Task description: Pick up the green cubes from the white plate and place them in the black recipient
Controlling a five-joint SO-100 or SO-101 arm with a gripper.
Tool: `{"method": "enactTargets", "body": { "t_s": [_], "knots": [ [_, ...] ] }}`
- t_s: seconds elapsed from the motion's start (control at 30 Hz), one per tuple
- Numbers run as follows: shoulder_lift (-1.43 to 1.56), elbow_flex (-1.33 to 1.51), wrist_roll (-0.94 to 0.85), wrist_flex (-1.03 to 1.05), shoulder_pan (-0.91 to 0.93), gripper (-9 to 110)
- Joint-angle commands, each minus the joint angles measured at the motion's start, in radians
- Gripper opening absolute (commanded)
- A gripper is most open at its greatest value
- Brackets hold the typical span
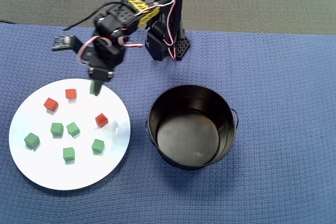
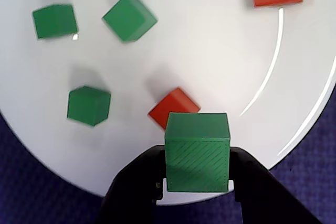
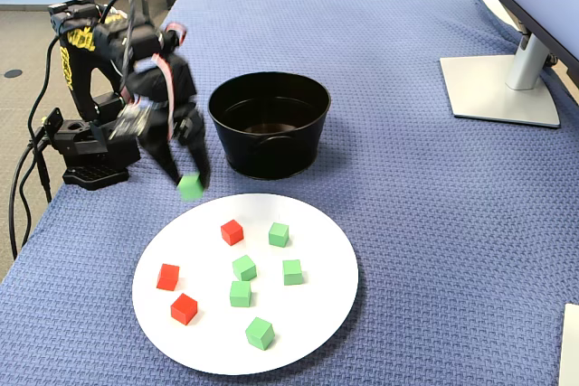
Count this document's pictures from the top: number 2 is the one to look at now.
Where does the green plastic cube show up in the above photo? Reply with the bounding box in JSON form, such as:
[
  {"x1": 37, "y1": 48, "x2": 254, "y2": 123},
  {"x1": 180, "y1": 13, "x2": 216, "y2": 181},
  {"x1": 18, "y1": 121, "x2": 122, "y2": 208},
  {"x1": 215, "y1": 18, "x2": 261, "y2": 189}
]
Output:
[
  {"x1": 66, "y1": 85, "x2": 112, "y2": 127},
  {"x1": 31, "y1": 3, "x2": 79, "y2": 41},
  {"x1": 101, "y1": 0, "x2": 159, "y2": 43},
  {"x1": 164, "y1": 112, "x2": 232, "y2": 193}
]

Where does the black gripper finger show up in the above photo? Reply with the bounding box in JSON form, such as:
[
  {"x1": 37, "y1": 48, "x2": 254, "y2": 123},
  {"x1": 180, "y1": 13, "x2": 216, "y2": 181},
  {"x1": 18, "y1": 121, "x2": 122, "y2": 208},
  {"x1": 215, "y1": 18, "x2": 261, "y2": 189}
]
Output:
[
  {"x1": 229, "y1": 146, "x2": 324, "y2": 224},
  {"x1": 94, "y1": 145, "x2": 167, "y2": 224}
]

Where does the blue woven table cloth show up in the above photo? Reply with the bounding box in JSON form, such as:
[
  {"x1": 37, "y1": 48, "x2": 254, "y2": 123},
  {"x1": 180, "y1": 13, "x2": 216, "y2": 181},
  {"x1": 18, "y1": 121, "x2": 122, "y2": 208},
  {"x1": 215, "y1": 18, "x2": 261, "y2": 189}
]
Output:
[{"x1": 0, "y1": 79, "x2": 336, "y2": 224}]

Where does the white round plate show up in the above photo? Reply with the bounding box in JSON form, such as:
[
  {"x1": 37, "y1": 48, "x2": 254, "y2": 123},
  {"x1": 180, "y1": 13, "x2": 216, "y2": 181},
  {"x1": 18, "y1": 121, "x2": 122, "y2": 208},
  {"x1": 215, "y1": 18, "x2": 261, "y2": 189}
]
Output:
[{"x1": 0, "y1": 0, "x2": 336, "y2": 206}]

